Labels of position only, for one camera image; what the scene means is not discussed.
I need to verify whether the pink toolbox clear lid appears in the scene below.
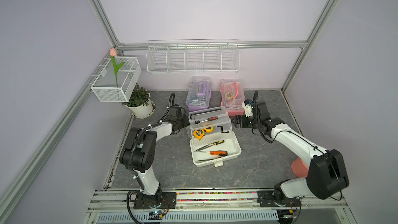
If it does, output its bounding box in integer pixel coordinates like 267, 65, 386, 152
220, 79, 246, 117

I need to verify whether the purple toolbox clear lid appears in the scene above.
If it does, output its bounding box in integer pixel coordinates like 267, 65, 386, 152
186, 76, 211, 112

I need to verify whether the white toolbox clear lid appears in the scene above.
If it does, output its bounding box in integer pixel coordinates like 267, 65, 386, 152
187, 106, 241, 168

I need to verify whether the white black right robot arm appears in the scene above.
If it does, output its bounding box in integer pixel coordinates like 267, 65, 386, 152
233, 91, 349, 206

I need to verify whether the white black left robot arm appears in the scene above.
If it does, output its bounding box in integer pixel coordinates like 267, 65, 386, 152
119, 93, 189, 208

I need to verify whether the yellow tape measure in pink box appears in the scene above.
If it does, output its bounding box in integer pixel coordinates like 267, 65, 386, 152
226, 92, 235, 101

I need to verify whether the potted green plant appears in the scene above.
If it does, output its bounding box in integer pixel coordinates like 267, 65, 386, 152
123, 84, 155, 119

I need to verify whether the pink watering can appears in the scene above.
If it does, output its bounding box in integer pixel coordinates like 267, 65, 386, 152
291, 158, 309, 177

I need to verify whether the small white mesh basket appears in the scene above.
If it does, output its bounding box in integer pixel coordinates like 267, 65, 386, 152
91, 57, 142, 103

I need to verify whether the pink artificial tulip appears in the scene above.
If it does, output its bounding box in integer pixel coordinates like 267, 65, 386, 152
110, 48, 125, 88

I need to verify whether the long white wire basket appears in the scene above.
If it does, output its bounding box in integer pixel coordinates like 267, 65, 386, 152
146, 39, 240, 73

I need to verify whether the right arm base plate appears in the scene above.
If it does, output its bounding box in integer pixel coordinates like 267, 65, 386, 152
257, 189, 302, 207

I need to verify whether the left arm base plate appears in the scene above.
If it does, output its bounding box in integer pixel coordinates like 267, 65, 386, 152
133, 192, 177, 209

